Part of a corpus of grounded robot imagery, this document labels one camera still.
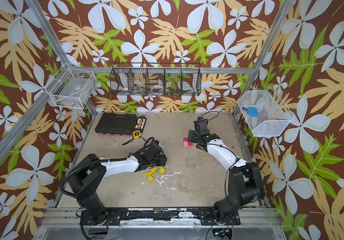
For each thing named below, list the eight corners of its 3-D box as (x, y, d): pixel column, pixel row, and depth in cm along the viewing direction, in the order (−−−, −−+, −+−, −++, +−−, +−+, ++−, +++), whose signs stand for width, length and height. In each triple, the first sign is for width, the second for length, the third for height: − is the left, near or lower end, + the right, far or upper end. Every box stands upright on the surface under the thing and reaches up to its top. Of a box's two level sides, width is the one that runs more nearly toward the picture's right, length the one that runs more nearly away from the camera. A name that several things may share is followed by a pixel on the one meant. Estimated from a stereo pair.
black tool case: (96, 137, 107) (93, 132, 103) (104, 117, 120) (102, 112, 116) (133, 137, 107) (131, 133, 103) (137, 117, 120) (136, 112, 116)
